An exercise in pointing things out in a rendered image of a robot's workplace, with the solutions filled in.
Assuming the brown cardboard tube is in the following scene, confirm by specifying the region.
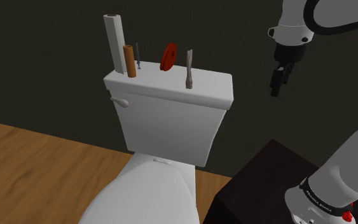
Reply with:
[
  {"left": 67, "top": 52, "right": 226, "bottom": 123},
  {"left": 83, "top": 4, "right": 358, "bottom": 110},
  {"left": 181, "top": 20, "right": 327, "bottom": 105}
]
[{"left": 123, "top": 45, "right": 137, "bottom": 78}]

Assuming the red disc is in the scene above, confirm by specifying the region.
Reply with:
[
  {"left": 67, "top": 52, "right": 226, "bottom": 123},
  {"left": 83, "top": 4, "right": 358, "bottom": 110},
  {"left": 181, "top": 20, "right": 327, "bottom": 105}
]
[{"left": 160, "top": 43, "right": 178, "bottom": 72}]

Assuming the white toilet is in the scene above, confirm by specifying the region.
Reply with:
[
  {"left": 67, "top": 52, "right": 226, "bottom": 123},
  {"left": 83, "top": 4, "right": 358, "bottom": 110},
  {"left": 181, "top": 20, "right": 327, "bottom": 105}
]
[{"left": 78, "top": 60, "right": 234, "bottom": 224}]

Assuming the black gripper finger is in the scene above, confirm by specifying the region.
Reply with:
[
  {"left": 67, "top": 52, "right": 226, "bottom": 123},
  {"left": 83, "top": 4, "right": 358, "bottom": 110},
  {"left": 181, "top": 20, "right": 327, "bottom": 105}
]
[{"left": 269, "top": 62, "right": 295, "bottom": 97}]

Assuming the grey brown slim tool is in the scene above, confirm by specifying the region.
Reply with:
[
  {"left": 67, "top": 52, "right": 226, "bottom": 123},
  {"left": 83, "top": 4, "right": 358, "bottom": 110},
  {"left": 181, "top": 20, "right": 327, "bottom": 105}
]
[{"left": 185, "top": 49, "right": 194, "bottom": 90}]

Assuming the white paper towel roll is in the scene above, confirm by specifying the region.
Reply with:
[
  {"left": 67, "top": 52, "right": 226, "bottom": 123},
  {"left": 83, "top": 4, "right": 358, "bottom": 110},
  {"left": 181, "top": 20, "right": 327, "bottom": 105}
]
[{"left": 102, "top": 13, "right": 127, "bottom": 75}]

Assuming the dark robot stand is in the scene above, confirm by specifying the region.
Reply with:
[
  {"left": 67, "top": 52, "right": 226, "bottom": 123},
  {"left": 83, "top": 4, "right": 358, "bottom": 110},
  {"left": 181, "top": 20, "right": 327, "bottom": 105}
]
[{"left": 202, "top": 139, "right": 358, "bottom": 224}]

